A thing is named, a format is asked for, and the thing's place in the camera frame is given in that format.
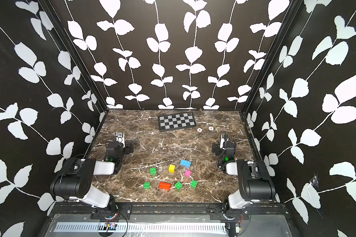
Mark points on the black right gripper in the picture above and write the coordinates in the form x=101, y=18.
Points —
x=216, y=145

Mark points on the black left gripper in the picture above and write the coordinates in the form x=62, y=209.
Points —
x=127, y=150

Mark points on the green lego brick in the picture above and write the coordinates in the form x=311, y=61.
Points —
x=153, y=171
x=193, y=184
x=178, y=185
x=146, y=185

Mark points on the blue lego brick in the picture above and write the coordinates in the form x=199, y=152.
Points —
x=185, y=163

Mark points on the pink lego brick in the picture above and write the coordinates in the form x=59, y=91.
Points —
x=188, y=173

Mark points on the red lego brick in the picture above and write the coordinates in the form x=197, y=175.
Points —
x=164, y=186

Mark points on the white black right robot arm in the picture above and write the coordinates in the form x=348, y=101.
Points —
x=254, y=182

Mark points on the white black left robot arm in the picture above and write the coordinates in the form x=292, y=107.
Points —
x=74, y=180

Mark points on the black grey checkerboard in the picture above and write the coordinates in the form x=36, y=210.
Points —
x=176, y=121

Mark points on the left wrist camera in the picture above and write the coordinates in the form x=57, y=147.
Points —
x=119, y=137

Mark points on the black front frame rail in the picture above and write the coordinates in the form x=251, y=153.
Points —
x=216, y=211

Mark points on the white slotted cable duct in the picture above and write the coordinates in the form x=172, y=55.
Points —
x=116, y=227

